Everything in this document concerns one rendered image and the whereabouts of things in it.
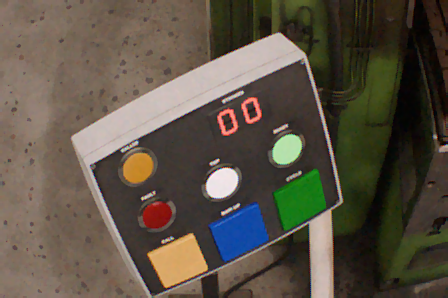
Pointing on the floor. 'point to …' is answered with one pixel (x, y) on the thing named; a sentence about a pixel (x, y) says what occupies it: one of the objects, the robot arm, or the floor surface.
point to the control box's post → (210, 286)
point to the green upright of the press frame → (262, 23)
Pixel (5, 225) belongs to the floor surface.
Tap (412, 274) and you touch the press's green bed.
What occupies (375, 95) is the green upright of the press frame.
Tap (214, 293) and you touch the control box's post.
